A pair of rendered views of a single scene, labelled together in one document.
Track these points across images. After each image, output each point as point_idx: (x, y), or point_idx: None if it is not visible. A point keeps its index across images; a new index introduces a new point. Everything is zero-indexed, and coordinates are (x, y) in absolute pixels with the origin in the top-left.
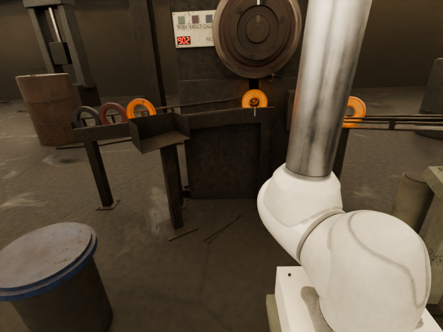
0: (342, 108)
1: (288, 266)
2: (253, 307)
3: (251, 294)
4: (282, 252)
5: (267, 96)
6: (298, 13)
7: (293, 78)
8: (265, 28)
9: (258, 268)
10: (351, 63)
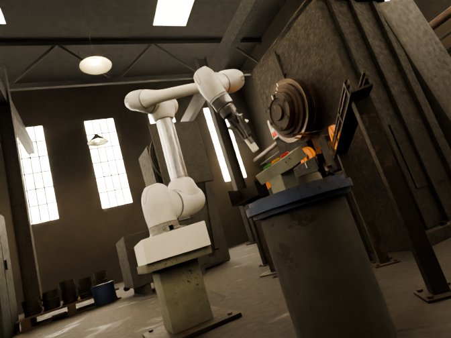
0: (167, 155)
1: None
2: (237, 300)
3: (247, 296)
4: None
5: (319, 149)
6: (299, 87)
7: (329, 126)
8: (278, 110)
9: (271, 288)
10: (164, 143)
